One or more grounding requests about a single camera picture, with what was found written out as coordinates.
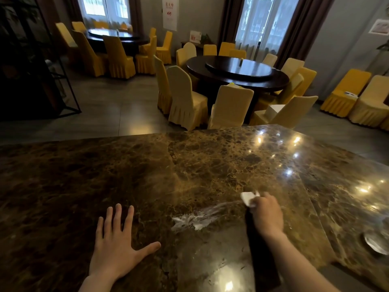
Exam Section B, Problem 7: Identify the person's right hand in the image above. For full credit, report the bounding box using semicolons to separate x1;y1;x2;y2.
249;191;285;239

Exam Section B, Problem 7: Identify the person's left hand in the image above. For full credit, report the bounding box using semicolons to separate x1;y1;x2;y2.
89;204;161;280

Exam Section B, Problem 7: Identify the white wiping cloth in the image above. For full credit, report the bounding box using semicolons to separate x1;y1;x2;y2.
240;191;261;208

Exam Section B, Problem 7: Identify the person's left forearm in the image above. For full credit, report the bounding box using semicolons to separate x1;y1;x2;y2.
78;273;118;292

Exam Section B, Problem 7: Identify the person's right forearm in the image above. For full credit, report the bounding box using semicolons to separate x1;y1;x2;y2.
263;232;341;292

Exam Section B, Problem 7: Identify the dark round dining table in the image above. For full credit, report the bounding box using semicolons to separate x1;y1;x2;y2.
85;28;150;56
186;55;290;119

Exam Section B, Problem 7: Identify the silver metal dish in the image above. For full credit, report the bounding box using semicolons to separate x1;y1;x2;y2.
363;232;389;256

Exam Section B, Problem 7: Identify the group of yellow covered chairs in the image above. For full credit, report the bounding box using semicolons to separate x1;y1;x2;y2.
153;41;319;131
55;21;173;79

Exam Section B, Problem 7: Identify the dark round turntable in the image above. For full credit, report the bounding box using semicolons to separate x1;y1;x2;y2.
88;28;134;40
205;56;276;82

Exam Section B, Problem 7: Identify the single yellow covered chair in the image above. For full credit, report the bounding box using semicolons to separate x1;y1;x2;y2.
348;75;389;128
320;69;372;118

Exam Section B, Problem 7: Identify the white sheer window curtain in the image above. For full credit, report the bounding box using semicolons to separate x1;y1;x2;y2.
235;0;301;60
77;0;132;29

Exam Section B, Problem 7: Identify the brown drape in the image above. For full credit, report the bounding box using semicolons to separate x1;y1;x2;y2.
218;0;245;48
62;0;84;25
274;0;337;70
128;0;144;35

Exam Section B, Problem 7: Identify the white hanging banner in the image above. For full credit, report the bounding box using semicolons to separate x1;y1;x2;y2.
162;0;179;32

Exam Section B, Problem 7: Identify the black metal shelf frame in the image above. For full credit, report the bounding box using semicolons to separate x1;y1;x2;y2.
0;0;82;121

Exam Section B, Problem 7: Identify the framed wall picture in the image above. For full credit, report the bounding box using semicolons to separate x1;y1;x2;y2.
368;18;389;36

